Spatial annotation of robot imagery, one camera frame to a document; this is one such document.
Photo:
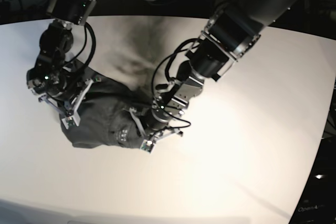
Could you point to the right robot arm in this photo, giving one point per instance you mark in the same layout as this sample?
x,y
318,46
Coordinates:
x,y
57,40

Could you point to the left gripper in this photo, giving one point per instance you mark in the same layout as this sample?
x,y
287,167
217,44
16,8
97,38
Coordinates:
x,y
153,124

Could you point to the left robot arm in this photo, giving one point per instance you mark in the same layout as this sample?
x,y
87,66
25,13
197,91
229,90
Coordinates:
x,y
230,33

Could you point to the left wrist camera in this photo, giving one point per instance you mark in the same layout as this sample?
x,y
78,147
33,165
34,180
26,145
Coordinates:
x,y
148,145

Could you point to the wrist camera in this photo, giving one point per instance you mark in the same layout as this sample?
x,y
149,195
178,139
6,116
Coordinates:
x,y
70,121
148,145

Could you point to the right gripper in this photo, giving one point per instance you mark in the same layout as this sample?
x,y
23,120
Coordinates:
x,y
64,93

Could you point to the black OpenArm case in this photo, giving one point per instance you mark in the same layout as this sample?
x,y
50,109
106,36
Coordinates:
x,y
317,202

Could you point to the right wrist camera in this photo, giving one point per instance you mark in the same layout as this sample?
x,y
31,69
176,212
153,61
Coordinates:
x,y
70,121

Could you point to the dark grey T-shirt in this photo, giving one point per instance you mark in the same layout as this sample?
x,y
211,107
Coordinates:
x,y
104,115

